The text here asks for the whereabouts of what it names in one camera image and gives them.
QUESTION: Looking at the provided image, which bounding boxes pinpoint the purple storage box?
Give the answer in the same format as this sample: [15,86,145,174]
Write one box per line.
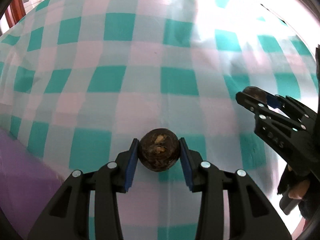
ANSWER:
[1,129,62,239]

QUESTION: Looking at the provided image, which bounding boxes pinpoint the teal white checkered tablecloth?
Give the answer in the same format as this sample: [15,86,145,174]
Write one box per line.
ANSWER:
[0,0,320,240]

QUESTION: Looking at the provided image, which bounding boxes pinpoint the gloved right hand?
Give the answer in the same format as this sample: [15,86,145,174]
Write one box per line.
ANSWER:
[277,164,319,220]

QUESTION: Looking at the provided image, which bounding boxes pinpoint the brown wooden door frame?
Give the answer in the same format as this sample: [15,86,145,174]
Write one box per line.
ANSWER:
[5,0,26,28]

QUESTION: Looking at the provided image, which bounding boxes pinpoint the dark brown fruit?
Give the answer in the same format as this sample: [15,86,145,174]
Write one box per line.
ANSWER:
[138,128,181,172]
[242,86,267,104]

